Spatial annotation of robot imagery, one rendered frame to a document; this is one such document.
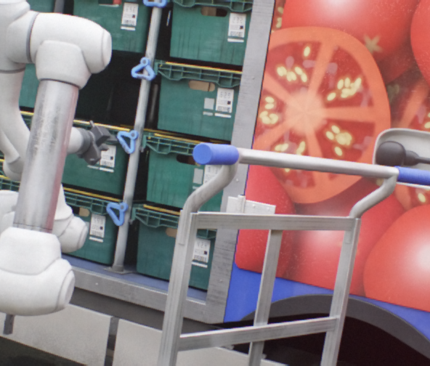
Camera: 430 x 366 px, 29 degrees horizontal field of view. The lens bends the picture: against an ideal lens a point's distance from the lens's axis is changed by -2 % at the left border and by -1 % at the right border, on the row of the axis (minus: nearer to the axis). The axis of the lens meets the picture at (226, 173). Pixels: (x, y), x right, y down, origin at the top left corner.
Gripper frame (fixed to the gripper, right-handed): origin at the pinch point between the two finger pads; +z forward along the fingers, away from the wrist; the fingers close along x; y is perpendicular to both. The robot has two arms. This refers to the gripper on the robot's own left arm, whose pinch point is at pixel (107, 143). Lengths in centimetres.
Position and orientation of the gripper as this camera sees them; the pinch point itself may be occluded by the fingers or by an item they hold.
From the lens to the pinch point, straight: 312.0
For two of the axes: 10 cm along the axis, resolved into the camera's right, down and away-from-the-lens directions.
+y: -5.5, -7.9, 2.6
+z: 4.2, 0.1, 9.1
